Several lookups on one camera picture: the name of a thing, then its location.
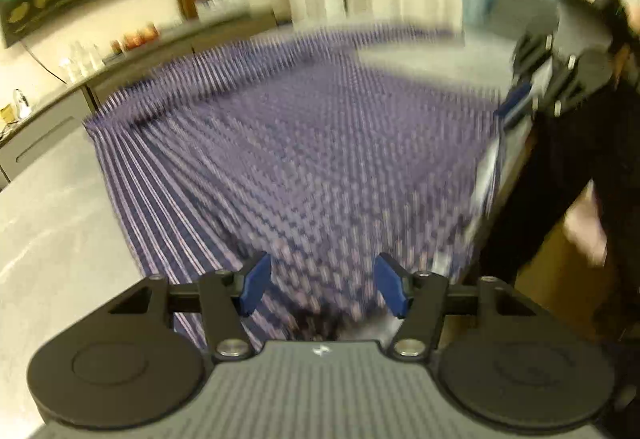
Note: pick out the red fruit plate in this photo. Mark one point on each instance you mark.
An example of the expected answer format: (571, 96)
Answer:
(140, 38)

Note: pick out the dark grey chair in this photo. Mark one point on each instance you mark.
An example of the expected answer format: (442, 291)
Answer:
(520, 14)

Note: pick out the grey television cabinet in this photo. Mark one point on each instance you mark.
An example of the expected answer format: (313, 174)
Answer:
(150, 64)

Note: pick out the navy plaid shirt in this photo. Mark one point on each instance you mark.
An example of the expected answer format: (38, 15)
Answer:
(300, 144)

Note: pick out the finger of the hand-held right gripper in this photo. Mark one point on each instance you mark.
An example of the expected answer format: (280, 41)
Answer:
(517, 101)

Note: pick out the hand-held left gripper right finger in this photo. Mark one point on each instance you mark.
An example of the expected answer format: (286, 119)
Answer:
(392, 284)

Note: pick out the grey storage basket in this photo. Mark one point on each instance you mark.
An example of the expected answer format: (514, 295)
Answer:
(222, 1)

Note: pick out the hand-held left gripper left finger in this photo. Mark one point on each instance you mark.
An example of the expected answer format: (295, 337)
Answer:
(255, 284)

